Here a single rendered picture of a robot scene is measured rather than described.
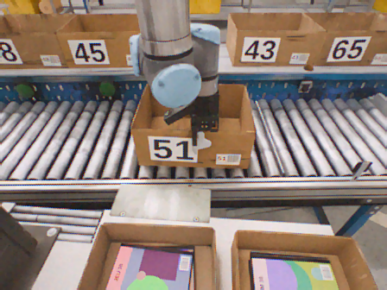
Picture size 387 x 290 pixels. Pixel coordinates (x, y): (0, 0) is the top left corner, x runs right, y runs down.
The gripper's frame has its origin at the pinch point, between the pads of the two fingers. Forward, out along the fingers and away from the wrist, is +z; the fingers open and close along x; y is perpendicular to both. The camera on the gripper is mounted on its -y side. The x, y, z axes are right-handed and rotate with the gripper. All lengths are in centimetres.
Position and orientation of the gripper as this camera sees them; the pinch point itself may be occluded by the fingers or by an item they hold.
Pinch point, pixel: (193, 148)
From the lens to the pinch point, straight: 77.9
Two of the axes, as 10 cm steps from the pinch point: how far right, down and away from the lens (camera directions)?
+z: 0.0, 7.9, 6.1
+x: -0.2, -6.1, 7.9
